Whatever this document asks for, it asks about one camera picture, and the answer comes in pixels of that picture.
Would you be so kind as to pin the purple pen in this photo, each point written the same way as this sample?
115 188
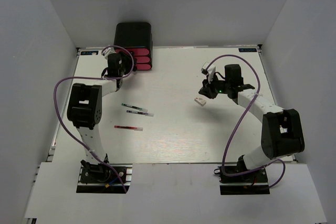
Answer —
140 113

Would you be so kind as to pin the pink top drawer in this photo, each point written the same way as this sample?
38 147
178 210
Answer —
136 51

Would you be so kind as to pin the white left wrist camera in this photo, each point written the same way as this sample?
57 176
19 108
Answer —
108 51

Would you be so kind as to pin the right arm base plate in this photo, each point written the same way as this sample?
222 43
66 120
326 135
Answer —
255 183

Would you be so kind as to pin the pink middle drawer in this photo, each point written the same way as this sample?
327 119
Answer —
142 59

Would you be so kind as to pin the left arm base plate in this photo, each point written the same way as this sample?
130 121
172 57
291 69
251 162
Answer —
98 179

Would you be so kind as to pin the white staples box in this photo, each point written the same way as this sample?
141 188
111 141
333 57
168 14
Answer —
200 101

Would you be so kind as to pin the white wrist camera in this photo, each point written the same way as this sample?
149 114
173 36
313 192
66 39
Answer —
208 70
108 51

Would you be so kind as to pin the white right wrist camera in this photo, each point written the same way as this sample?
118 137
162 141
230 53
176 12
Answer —
208 70

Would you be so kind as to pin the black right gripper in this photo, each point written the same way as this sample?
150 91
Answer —
207 89

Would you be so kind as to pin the right blue table label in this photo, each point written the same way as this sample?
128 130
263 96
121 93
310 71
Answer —
247 50

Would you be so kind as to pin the green pen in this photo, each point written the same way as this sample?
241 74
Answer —
134 107

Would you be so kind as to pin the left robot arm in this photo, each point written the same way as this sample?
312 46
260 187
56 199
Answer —
85 103

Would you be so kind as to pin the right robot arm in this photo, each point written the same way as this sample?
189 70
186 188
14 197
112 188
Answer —
281 130

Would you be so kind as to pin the black drawer cabinet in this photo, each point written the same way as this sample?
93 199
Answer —
133 35

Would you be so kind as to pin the blue table label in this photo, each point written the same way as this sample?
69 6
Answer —
247 50
89 53

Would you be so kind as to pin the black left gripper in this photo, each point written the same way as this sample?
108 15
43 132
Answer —
128 60

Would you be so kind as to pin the left blue table label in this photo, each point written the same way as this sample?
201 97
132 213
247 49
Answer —
89 53

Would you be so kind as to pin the red pen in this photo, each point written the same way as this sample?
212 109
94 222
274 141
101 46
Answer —
128 128

